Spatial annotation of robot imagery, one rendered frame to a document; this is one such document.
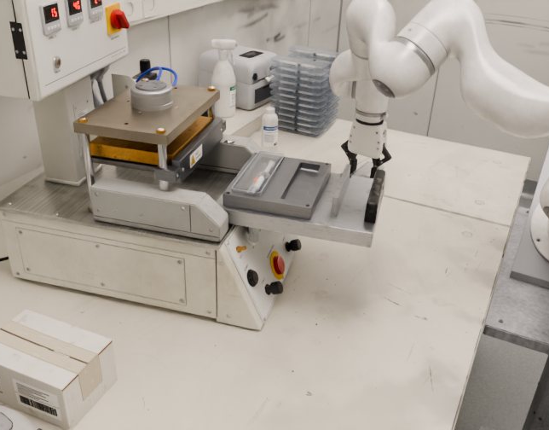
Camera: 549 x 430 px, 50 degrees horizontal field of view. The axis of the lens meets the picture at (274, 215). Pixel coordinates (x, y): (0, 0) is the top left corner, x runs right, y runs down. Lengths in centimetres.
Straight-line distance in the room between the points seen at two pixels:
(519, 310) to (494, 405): 91
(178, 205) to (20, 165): 70
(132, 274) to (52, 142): 32
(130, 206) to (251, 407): 41
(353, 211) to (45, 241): 60
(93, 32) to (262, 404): 75
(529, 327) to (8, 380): 94
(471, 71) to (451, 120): 241
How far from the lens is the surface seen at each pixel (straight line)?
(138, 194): 108
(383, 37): 118
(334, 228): 104
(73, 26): 117
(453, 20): 116
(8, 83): 112
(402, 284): 130
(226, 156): 129
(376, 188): 110
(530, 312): 132
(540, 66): 337
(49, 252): 124
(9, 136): 163
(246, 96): 205
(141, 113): 114
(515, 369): 235
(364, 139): 164
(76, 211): 119
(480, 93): 109
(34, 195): 127
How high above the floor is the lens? 150
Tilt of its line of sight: 30 degrees down
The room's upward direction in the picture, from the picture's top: 2 degrees clockwise
